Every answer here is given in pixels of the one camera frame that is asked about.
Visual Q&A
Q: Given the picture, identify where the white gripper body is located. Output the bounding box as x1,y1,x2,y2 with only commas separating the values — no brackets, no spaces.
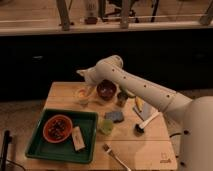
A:
76,69,96,86

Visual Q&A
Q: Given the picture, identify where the orange apple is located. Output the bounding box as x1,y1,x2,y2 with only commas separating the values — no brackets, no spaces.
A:
77,89,86,99

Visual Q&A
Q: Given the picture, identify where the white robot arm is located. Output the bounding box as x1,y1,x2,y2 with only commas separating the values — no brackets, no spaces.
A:
77,55,213,171

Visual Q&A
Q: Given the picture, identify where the paper cup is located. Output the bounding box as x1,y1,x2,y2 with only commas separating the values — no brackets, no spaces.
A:
75,87,91,107

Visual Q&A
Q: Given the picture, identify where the dark green cup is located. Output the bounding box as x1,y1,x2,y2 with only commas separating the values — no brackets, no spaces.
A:
116,92,128,107

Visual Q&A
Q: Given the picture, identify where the dark red bowl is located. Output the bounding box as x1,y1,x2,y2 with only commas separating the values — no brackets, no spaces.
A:
96,80,117,101

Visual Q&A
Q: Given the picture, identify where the blue sponge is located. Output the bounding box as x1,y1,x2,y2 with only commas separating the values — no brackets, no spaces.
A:
104,111,124,123

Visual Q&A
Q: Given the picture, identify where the yellow banana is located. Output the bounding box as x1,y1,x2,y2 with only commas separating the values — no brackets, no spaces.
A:
135,97,144,112

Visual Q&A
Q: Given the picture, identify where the grey blue board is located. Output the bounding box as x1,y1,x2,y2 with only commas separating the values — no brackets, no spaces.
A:
133,103,152,121

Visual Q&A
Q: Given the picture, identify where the red bowl with food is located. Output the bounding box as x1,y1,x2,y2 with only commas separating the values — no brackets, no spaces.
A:
43,114,73,143

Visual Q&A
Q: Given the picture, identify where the green plastic tray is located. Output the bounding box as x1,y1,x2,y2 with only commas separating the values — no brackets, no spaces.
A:
25,109,98,164

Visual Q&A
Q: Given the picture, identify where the black white dish brush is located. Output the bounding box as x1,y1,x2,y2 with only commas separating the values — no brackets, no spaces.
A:
134,112,159,135

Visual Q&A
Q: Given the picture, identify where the black stand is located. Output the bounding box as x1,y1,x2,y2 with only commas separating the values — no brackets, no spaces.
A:
0,130,12,171

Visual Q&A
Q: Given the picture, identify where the black cable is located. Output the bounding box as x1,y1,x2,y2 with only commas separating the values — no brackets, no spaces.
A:
169,131,183,138

